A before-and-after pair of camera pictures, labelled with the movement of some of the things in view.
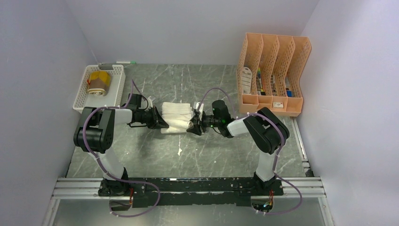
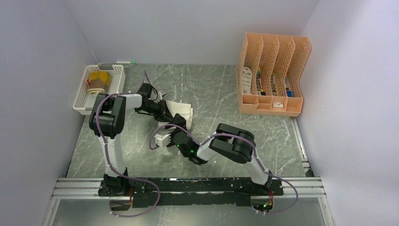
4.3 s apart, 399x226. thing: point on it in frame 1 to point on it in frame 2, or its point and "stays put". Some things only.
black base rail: (163, 192) stays put
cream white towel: (178, 116) stays put
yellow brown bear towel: (99, 83) stays put
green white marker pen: (131, 62) stays put
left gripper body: (146, 117) to (158, 109)
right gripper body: (209, 121) to (173, 133)
